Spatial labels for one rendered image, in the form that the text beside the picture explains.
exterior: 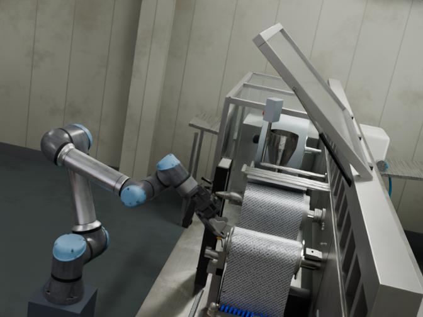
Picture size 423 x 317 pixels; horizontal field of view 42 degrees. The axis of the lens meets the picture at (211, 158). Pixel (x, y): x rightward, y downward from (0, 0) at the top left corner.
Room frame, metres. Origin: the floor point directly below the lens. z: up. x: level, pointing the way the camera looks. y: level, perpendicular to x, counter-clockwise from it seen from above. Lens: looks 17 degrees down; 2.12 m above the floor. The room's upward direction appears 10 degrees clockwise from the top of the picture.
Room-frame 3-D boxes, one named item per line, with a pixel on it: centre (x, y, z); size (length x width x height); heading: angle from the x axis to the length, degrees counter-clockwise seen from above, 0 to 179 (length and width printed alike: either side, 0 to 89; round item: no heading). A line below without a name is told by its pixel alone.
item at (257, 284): (1.78, -0.24, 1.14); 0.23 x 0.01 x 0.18; 83
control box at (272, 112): (2.41, -0.22, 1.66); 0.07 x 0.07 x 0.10; 58
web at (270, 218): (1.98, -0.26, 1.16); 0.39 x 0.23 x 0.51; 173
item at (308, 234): (2.88, -0.60, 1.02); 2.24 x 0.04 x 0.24; 173
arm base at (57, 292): (1.89, 0.46, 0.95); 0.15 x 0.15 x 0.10
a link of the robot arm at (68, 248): (1.89, 0.46, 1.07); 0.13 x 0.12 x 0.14; 160
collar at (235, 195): (2.11, -0.13, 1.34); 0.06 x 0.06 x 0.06; 83
